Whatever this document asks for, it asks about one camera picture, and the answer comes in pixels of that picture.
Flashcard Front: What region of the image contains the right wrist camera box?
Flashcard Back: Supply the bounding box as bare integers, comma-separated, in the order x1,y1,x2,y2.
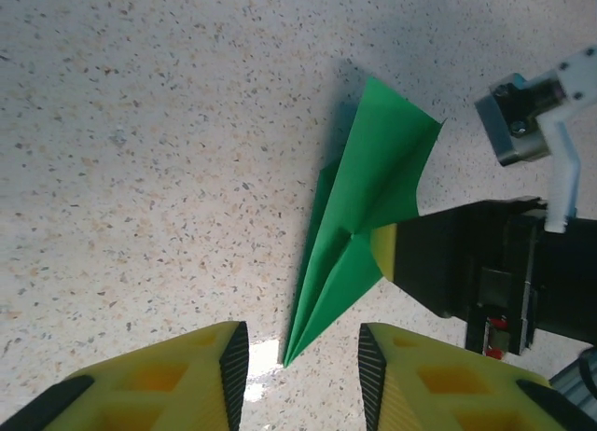
474,46,597,232

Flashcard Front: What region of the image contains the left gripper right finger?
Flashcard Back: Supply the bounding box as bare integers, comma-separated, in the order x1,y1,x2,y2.
357,322,597,431

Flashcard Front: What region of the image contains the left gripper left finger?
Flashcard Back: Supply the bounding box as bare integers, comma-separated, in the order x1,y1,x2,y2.
0,321,251,431

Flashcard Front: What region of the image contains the green square paper sheet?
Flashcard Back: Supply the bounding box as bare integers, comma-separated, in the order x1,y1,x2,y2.
282,76,447,369

